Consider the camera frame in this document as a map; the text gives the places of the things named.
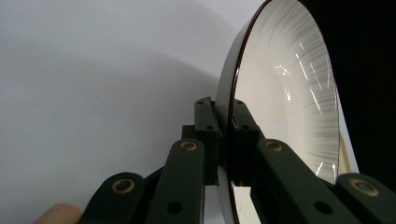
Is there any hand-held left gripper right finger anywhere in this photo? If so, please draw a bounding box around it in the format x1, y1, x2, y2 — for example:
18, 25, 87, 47
228, 99, 362, 224

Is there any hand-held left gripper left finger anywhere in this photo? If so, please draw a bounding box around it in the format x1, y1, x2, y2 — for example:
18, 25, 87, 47
144, 96, 223, 224

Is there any white plate with dark rim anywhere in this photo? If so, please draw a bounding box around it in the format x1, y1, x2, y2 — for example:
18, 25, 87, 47
214, 0, 341, 224

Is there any pale blue table board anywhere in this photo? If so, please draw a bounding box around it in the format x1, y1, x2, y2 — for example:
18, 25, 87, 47
0, 0, 360, 224

